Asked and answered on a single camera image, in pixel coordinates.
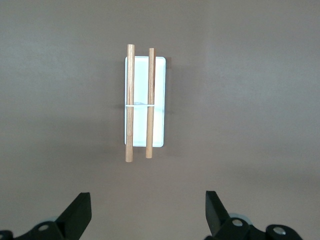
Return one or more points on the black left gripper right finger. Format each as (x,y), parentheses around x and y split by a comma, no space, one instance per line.
(215,215)

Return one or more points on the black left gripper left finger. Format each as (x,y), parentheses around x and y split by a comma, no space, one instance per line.
(75,215)

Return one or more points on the white towel rack base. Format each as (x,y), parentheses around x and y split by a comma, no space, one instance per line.
(142,82)

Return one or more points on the wooden rack rod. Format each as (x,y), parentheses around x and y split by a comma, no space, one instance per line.
(151,75)
(130,75)

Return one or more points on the white rack rod bracket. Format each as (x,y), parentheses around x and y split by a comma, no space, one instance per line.
(141,105)

